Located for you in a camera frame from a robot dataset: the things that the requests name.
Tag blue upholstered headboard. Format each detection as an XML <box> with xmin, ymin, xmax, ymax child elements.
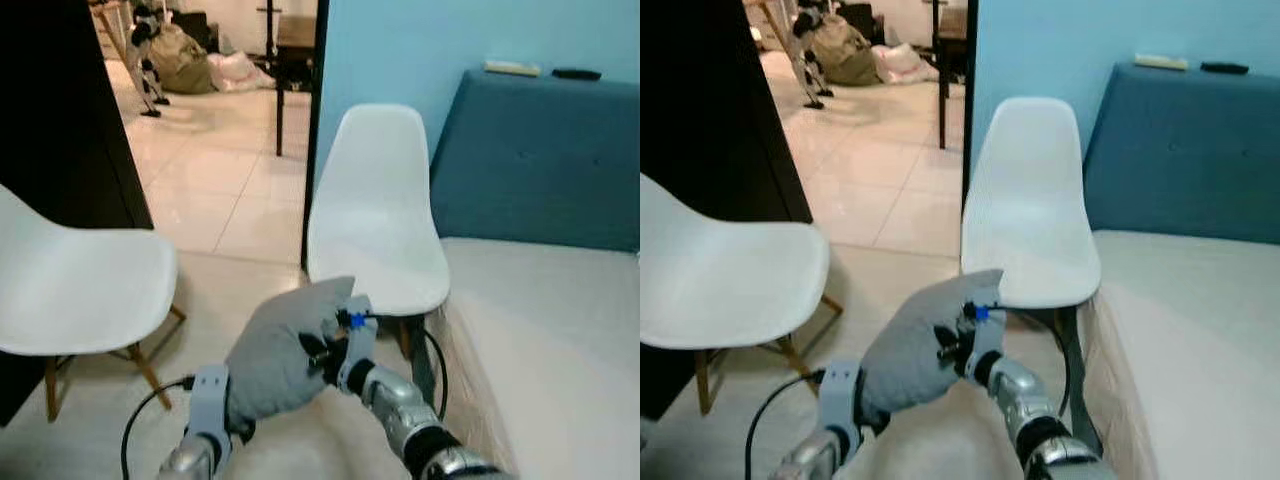
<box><xmin>1082</xmin><ymin>62</ymin><xmax>1280</xmax><ymax>247</ymax></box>
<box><xmin>429</xmin><ymin>68</ymin><xmax>641</xmax><ymax>254</ymax></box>

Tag humanoid robot black and white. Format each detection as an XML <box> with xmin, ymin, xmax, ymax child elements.
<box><xmin>127</xmin><ymin>0</ymin><xmax>172</xmax><ymax>119</ymax></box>
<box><xmin>794</xmin><ymin>0</ymin><xmax>837</xmax><ymax>111</ymax></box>

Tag white shell chair wooden legs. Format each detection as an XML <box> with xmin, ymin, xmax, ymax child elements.
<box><xmin>960</xmin><ymin>96</ymin><xmax>1104</xmax><ymax>346</ymax></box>
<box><xmin>640</xmin><ymin>173</ymin><xmax>845</xmax><ymax>417</ymax></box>
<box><xmin>0</xmin><ymin>183</ymin><xmax>188</xmax><ymax>423</ymax></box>
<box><xmin>305</xmin><ymin>103</ymin><xmax>452</xmax><ymax>361</ymax></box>

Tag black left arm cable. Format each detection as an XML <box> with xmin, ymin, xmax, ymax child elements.
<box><xmin>744</xmin><ymin>369</ymin><xmax>827</xmax><ymax>480</ymax></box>
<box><xmin>120</xmin><ymin>376</ymin><xmax>197</xmax><ymax>480</ymax></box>

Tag black wardrobe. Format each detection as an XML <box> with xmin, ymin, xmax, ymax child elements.
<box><xmin>640</xmin><ymin>0</ymin><xmax>814</xmax><ymax>422</ymax></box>
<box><xmin>0</xmin><ymin>0</ymin><xmax>155</xmax><ymax>427</ymax></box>

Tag bed with cream sheet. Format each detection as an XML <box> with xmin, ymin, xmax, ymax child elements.
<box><xmin>1084</xmin><ymin>230</ymin><xmax>1280</xmax><ymax>480</ymax></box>
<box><xmin>438</xmin><ymin>237</ymin><xmax>641</xmax><ymax>480</ymax></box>

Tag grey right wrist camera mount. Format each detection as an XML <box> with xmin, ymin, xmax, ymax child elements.
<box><xmin>337</xmin><ymin>294</ymin><xmax>380</xmax><ymax>394</ymax></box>
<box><xmin>964</xmin><ymin>299</ymin><xmax>1007</xmax><ymax>387</ymax></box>

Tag blue bed base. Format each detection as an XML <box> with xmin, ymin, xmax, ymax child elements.
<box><xmin>404</xmin><ymin>314</ymin><xmax>442</xmax><ymax>408</ymax></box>
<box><xmin>1054</xmin><ymin>305</ymin><xmax>1104</xmax><ymax>458</ymax></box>

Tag grey pillow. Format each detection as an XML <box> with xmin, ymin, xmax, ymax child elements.
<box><xmin>225</xmin><ymin>277</ymin><xmax>357</xmax><ymax>434</ymax></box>
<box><xmin>859</xmin><ymin>268</ymin><xmax>1005</xmax><ymax>428</ymax></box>

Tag olive green bag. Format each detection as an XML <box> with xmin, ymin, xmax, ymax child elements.
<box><xmin>812</xmin><ymin>14</ymin><xmax>882</xmax><ymax>87</ymax></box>
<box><xmin>150</xmin><ymin>22</ymin><xmax>217</xmax><ymax>96</ymax></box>

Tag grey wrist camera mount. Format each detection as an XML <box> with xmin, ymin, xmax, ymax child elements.
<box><xmin>964</xmin><ymin>299</ymin><xmax>1007</xmax><ymax>387</ymax></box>
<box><xmin>817</xmin><ymin>359</ymin><xmax>864</xmax><ymax>464</ymax></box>
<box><xmin>185</xmin><ymin>364</ymin><xmax>232</xmax><ymax>471</ymax></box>
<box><xmin>337</xmin><ymin>294</ymin><xmax>380</xmax><ymax>394</ymax></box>

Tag white and pink sack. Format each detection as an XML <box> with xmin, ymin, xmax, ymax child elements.
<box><xmin>871</xmin><ymin>43</ymin><xmax>942</xmax><ymax>86</ymax></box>
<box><xmin>207</xmin><ymin>52</ymin><xmax>277</xmax><ymax>94</ymax></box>

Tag black door frame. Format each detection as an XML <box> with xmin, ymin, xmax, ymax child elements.
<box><xmin>300</xmin><ymin>0</ymin><xmax>332</xmax><ymax>270</ymax></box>
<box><xmin>959</xmin><ymin>0</ymin><xmax>980</xmax><ymax>186</ymax></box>

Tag black metal table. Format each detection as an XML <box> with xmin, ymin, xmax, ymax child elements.
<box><xmin>925</xmin><ymin>0</ymin><xmax>970</xmax><ymax>152</ymax></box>
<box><xmin>255</xmin><ymin>0</ymin><xmax>320</xmax><ymax>157</ymax></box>

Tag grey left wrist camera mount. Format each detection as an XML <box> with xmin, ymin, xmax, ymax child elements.
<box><xmin>185</xmin><ymin>364</ymin><xmax>232</xmax><ymax>471</ymax></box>
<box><xmin>817</xmin><ymin>359</ymin><xmax>864</xmax><ymax>464</ymax></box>

